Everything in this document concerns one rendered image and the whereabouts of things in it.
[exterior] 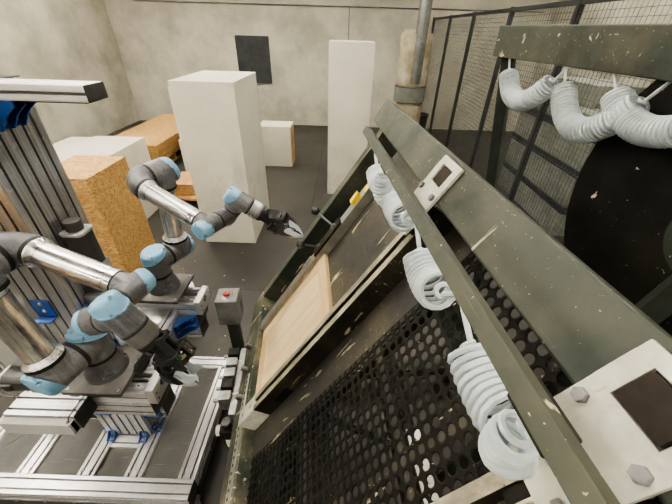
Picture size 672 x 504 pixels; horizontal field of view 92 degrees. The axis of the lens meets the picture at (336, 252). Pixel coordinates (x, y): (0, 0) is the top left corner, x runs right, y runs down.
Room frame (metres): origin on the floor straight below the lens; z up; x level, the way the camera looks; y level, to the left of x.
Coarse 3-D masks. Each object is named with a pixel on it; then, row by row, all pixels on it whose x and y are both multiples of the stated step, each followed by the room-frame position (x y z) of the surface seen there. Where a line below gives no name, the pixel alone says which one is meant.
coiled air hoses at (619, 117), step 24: (504, 72) 1.37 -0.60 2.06; (504, 96) 1.29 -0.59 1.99; (528, 96) 1.16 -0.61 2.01; (552, 96) 1.05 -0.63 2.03; (576, 96) 1.02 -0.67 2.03; (624, 96) 0.84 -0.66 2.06; (648, 96) 0.80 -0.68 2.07; (576, 120) 0.93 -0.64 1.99; (600, 120) 0.85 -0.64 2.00; (624, 120) 0.79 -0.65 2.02; (648, 120) 0.74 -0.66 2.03; (648, 144) 0.72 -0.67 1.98
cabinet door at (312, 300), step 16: (320, 272) 1.06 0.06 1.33; (304, 288) 1.08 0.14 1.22; (320, 288) 0.96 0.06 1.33; (288, 304) 1.10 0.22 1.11; (304, 304) 0.98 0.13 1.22; (320, 304) 0.88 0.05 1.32; (272, 320) 1.12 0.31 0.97; (288, 320) 1.00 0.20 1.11; (304, 320) 0.89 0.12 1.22; (320, 320) 0.80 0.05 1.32; (272, 336) 1.01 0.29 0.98; (288, 336) 0.90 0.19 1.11; (304, 336) 0.81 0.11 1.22; (272, 352) 0.91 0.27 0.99; (288, 352) 0.82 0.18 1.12; (272, 368) 0.82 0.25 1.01
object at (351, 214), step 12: (360, 192) 1.21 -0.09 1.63; (372, 192) 1.17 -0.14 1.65; (360, 204) 1.17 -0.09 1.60; (348, 216) 1.16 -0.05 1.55; (348, 228) 1.16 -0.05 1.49; (336, 240) 1.16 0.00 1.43; (324, 252) 1.15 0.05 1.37; (312, 264) 1.15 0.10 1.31; (300, 276) 1.15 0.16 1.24; (288, 288) 1.17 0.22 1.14; (276, 312) 1.13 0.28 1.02; (264, 324) 1.13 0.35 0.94
